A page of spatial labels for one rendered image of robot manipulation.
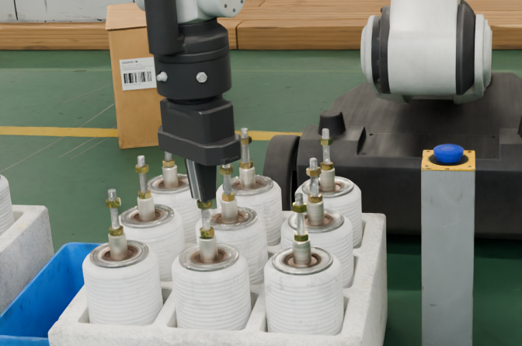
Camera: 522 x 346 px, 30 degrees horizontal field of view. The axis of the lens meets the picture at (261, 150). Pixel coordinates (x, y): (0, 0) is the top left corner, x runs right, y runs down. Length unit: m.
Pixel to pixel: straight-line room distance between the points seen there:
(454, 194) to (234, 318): 0.34
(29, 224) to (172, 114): 0.49
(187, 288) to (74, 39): 2.32
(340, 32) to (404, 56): 1.67
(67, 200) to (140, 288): 0.91
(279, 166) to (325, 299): 0.59
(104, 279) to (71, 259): 0.42
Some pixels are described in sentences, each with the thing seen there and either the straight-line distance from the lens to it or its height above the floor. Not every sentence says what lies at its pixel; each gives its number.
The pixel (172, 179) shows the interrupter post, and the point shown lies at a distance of 1.45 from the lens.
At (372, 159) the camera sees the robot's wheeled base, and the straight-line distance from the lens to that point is 1.70.
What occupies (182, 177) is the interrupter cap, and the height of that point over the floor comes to 0.25.
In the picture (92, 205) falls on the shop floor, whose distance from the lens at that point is 2.09.
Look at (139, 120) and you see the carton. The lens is 2.38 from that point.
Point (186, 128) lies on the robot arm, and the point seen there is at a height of 0.43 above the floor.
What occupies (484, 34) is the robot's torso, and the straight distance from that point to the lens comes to 1.56.
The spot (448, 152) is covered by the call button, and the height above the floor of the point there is 0.33.
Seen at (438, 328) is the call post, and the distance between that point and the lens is 1.41.
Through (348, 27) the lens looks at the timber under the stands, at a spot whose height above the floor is 0.07.
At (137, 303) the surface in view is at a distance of 1.24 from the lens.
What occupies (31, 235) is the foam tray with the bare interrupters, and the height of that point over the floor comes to 0.16.
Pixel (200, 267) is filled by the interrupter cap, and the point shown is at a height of 0.25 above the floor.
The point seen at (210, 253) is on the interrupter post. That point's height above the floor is 0.26.
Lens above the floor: 0.79
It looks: 20 degrees down
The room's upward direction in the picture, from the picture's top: 4 degrees counter-clockwise
